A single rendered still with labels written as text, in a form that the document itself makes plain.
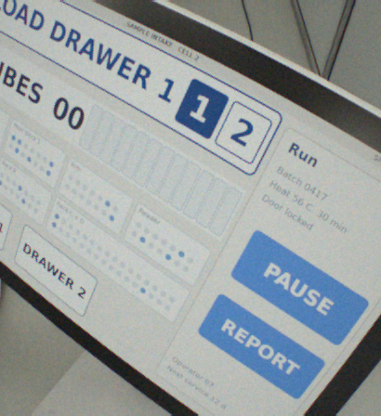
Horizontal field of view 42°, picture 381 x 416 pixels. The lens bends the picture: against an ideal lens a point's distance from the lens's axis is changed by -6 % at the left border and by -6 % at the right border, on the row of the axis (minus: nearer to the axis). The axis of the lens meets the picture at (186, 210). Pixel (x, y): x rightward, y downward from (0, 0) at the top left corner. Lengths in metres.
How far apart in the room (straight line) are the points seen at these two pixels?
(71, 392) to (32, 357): 0.17
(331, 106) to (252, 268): 0.13
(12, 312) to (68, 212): 1.15
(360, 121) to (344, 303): 0.13
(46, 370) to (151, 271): 1.11
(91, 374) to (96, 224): 1.04
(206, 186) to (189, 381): 0.17
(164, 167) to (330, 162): 0.13
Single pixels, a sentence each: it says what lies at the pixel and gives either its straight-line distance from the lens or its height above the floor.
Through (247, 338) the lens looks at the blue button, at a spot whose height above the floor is 1.05.
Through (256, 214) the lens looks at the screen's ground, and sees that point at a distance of 0.38.
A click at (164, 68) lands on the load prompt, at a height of 1.17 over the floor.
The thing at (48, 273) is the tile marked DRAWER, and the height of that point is 1.00.
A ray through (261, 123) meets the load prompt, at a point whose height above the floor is 1.17.
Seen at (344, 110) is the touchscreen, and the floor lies 1.19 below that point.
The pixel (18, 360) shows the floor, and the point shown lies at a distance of 1.54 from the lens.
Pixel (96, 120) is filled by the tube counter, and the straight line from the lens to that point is 0.43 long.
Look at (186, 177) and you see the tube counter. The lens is 0.39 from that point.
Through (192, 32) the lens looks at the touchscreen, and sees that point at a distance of 0.39.
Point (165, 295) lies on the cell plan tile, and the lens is 0.43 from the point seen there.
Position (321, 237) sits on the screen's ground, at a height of 1.13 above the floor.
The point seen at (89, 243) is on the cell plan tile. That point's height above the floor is 1.04.
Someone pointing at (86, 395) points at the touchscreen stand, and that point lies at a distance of 1.44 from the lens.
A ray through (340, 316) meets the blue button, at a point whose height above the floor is 1.10.
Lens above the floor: 1.44
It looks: 60 degrees down
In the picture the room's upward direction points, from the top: 3 degrees clockwise
